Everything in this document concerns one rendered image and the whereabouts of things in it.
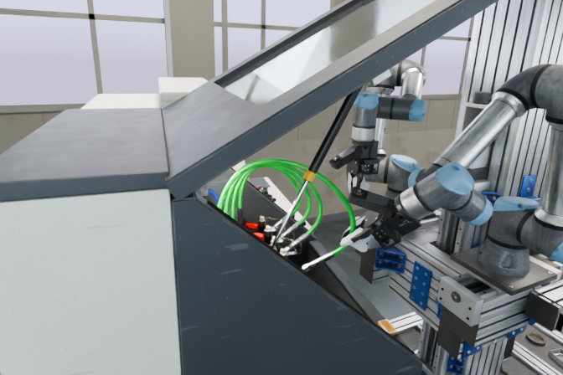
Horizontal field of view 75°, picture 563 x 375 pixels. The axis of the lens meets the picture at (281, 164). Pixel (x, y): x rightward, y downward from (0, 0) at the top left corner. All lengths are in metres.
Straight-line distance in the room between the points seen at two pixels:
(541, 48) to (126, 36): 2.47
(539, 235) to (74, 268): 1.14
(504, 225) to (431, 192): 0.49
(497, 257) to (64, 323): 1.18
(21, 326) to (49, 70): 2.39
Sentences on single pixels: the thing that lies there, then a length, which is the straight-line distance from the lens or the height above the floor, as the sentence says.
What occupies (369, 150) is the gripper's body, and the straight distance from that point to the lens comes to 1.27.
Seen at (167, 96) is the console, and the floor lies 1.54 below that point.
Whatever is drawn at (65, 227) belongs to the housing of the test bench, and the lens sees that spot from 0.65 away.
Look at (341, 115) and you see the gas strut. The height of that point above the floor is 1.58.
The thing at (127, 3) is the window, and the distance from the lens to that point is 2.99.
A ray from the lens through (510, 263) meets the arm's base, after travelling 1.39.
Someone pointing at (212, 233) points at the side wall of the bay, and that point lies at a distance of 0.66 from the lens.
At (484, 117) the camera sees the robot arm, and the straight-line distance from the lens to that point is 1.13.
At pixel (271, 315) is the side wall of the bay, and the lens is 0.79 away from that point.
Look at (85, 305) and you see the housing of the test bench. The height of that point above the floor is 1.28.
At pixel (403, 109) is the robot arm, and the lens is 1.30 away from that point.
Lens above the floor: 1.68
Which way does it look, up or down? 17 degrees down
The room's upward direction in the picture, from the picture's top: 2 degrees clockwise
